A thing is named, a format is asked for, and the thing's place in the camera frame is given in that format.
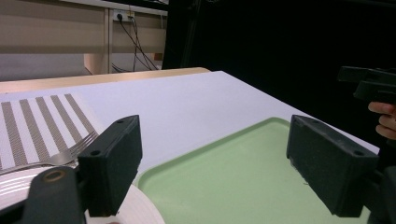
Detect grey white striped placemat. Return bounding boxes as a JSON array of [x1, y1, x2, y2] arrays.
[[0, 92, 106, 171]]

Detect light wooden table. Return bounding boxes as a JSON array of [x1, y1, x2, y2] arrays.
[[0, 66, 211, 94]]

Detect white round plate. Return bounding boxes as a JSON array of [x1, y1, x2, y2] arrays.
[[0, 166, 166, 224]]

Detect silver metal fork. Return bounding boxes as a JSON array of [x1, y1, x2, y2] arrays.
[[0, 130, 99, 175]]

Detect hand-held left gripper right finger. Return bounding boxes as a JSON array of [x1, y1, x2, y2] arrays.
[[286, 114, 380, 218]]

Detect white wall power outlet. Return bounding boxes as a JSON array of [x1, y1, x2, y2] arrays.
[[112, 8, 136, 22]]

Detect beige background desk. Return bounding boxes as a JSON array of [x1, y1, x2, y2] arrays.
[[0, 0, 169, 76]]

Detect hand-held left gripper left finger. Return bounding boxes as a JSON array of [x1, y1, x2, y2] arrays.
[[77, 114, 144, 218]]

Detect tangle of black cables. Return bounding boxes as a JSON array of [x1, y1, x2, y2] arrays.
[[111, 15, 160, 73]]

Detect light green plastic tray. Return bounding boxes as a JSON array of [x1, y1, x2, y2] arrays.
[[136, 116, 372, 224]]

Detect black curtain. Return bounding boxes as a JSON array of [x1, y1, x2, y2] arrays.
[[162, 0, 396, 147]]

